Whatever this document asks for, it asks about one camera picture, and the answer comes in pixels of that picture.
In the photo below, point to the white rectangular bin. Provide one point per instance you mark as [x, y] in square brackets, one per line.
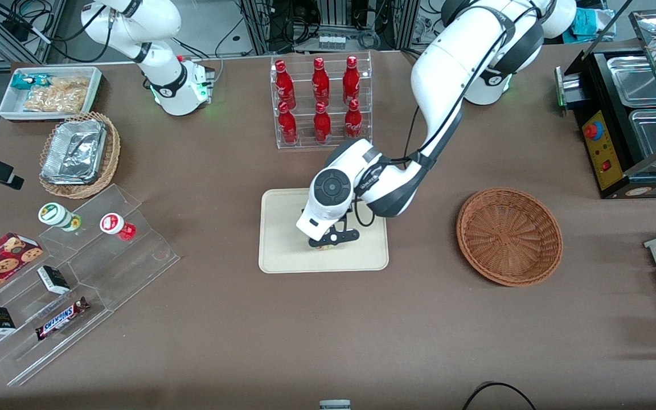
[10, 105]

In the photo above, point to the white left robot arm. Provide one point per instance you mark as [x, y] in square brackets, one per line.
[447, 74]

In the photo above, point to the clear acrylic stepped stand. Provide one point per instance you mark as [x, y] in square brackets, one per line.
[123, 267]

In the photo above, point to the white power strip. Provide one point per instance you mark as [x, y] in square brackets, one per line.
[332, 41]

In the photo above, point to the green label cup white lid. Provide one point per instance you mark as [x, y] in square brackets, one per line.
[53, 213]

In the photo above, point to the clear acrylic bottle rack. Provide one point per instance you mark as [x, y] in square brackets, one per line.
[305, 139]

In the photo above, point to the silver metal bracket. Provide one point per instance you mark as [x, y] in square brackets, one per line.
[568, 88]

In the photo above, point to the teal snack packet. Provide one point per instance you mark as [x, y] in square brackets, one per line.
[23, 81]

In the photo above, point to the oval light wicker basket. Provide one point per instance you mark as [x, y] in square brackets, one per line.
[113, 154]

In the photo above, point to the red emergency stop button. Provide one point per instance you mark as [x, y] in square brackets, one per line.
[593, 131]

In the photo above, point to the small grey object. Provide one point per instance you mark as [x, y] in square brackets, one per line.
[335, 405]

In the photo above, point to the red cola bottle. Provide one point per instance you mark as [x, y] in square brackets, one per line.
[353, 124]
[288, 126]
[320, 82]
[351, 81]
[322, 125]
[285, 85]

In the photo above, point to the round brown wicker basket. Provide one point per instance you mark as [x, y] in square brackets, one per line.
[510, 236]

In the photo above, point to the Snickers chocolate bar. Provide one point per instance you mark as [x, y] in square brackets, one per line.
[60, 319]

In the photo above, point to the aluminium extrusion frame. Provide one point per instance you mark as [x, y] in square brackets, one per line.
[257, 25]

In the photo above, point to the black food warmer case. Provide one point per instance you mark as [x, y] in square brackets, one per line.
[604, 151]

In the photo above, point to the red label cup white lid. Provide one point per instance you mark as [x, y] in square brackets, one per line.
[113, 223]

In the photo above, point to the stack of foil trays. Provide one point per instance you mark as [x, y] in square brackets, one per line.
[74, 151]

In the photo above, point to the beige plastic tray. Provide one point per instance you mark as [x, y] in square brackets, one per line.
[282, 233]

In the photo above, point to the clear bag of crackers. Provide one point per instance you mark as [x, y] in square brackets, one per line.
[72, 83]
[54, 101]

